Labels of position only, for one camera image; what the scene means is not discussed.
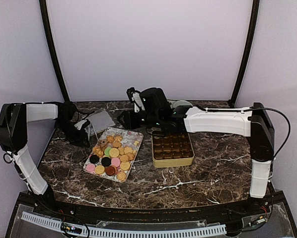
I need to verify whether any silver tin lid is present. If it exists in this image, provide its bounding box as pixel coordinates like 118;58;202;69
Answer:
86;109;116;136

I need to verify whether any round yellow biscuit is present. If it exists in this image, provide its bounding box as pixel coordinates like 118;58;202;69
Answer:
94;165;105;175

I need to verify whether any swirl butter cookie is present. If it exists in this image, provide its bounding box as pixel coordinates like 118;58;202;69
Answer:
116;171;127;182

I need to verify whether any black sandwich cookie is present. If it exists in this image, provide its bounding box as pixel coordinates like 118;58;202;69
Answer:
101;157;111;167
89;155;99;164

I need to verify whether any gold cookie tin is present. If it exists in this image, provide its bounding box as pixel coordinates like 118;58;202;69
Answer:
151;132;195;168

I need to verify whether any floral cookie tray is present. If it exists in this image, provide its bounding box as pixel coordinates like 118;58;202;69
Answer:
83;127;144;183

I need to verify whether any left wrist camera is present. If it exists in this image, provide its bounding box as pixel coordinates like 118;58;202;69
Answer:
74;119;90;130

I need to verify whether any light green ceramic bowl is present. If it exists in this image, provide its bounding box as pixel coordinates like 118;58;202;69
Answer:
172;100;193;108

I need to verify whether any brown chocolate cookie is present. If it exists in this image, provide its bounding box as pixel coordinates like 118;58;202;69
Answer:
105;166;117;176

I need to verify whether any pink sandwich cookie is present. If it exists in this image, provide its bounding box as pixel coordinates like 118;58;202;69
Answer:
111;157;121;167
86;164;95;173

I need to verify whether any green sandwich cookie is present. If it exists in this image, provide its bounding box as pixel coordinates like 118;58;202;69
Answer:
104;147;112;157

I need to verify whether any white slotted cable duct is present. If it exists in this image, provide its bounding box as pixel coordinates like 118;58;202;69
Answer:
21;212;227;238

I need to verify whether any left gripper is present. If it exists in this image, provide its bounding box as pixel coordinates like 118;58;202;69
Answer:
55;119;89;148

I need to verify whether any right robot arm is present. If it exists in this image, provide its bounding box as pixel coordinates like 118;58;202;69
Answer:
117;87;275;215

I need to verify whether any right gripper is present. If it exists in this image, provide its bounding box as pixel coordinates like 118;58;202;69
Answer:
117;109;161;130

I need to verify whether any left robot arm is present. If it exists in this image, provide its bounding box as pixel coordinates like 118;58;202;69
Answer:
0;102;90;216

